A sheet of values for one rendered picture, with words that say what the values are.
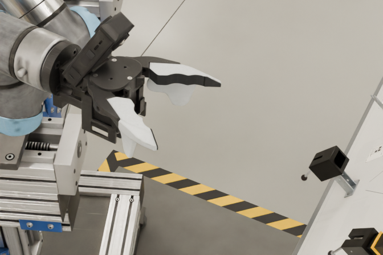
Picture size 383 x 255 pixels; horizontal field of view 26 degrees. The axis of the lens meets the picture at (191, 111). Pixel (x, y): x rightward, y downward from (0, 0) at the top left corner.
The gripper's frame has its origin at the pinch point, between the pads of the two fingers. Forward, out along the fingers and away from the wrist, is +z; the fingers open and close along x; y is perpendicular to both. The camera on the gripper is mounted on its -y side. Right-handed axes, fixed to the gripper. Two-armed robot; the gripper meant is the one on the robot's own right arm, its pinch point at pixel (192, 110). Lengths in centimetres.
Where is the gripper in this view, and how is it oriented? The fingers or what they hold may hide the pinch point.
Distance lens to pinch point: 98.5
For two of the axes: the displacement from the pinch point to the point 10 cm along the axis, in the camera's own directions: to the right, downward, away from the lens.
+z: 8.6, 3.7, -3.6
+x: -5.1, 5.1, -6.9
